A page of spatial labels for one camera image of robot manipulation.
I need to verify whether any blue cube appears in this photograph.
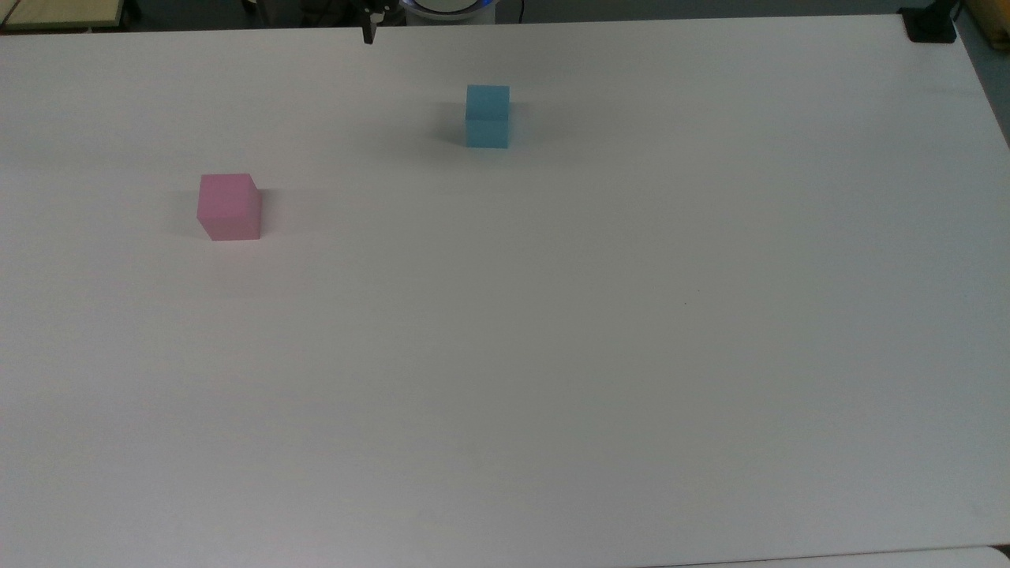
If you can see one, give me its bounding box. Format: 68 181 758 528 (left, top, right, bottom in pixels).
465 84 511 149

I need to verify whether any black table clamp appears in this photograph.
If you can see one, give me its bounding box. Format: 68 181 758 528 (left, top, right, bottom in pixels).
898 0 961 44

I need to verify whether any pink cube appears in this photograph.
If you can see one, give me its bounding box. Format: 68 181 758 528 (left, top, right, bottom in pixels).
196 174 262 241

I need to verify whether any wooden board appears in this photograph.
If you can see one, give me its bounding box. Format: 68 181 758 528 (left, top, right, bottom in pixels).
0 0 127 32
956 0 1010 53

